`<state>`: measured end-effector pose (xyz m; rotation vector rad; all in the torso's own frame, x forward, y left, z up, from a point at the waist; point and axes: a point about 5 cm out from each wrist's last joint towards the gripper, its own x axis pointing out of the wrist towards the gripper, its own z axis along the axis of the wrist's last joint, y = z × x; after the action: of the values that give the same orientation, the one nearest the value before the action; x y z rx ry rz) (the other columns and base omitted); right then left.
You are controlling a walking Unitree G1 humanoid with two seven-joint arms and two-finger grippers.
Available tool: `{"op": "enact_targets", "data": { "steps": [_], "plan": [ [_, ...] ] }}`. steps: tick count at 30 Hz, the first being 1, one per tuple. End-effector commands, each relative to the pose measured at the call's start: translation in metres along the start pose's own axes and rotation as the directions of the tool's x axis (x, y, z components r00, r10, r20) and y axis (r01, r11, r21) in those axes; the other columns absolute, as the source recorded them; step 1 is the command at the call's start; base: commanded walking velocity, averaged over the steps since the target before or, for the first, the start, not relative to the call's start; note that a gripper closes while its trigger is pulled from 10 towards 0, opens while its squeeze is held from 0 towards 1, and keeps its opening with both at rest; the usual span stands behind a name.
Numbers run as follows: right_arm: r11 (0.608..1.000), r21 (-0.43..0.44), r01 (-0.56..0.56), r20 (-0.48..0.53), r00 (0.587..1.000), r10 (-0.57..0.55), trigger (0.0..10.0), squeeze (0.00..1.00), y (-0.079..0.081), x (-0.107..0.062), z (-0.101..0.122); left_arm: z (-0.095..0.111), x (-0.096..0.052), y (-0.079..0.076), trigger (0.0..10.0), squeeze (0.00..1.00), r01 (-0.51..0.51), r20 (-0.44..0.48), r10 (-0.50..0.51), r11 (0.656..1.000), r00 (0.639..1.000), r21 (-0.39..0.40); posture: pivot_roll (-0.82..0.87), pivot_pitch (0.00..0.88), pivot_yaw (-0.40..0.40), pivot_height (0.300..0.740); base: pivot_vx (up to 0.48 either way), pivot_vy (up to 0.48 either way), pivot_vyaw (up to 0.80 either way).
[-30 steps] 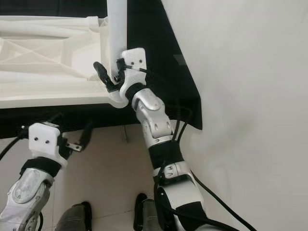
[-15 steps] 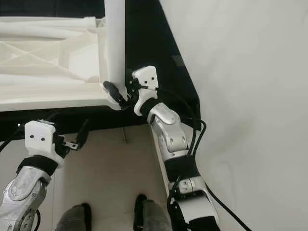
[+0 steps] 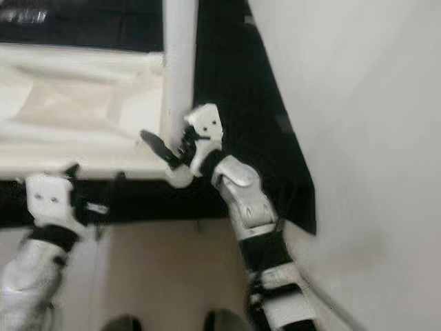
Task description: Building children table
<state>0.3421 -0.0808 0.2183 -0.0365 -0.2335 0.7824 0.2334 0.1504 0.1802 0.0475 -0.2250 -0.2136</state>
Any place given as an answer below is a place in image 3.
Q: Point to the white plastic children table top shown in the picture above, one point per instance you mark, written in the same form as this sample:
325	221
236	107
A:
83	103

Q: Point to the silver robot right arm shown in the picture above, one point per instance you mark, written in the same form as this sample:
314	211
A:
248	200

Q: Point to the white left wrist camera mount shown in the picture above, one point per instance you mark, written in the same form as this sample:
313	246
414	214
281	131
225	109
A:
49	200

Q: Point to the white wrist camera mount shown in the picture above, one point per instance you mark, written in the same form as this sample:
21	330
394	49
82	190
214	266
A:
207	124
49	200

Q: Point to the black table cloth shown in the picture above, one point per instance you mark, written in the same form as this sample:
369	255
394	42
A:
227	69

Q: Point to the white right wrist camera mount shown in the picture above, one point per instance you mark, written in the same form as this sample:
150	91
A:
207	124

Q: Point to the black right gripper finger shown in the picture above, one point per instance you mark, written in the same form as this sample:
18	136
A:
158	148

